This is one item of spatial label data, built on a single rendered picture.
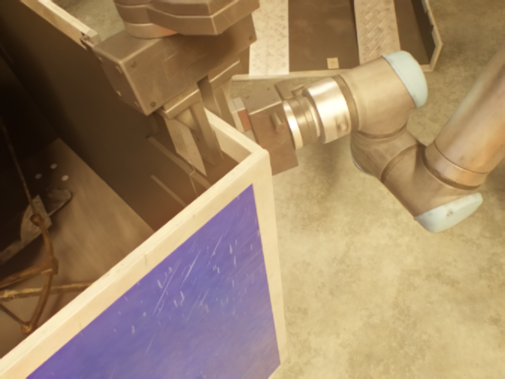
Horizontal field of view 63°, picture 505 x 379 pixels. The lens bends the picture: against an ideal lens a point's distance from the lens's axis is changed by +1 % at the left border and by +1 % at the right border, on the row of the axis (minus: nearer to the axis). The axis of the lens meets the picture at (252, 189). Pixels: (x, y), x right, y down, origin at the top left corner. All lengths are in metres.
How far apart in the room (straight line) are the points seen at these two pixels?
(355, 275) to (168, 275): 1.03
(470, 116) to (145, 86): 0.41
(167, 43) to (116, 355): 0.28
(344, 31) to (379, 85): 1.60
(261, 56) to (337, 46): 0.37
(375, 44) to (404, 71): 1.46
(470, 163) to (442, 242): 0.89
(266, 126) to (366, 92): 0.15
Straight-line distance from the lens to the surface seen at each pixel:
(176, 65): 0.35
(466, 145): 0.60
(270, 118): 0.57
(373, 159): 0.70
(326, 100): 0.59
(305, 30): 2.21
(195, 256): 0.39
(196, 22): 0.29
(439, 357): 1.34
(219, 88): 0.40
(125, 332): 0.41
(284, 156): 0.62
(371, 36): 2.12
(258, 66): 1.99
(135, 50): 0.33
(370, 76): 0.61
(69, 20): 0.63
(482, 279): 1.46
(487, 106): 0.58
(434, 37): 2.03
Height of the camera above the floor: 1.24
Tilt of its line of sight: 54 degrees down
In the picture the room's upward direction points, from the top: 9 degrees counter-clockwise
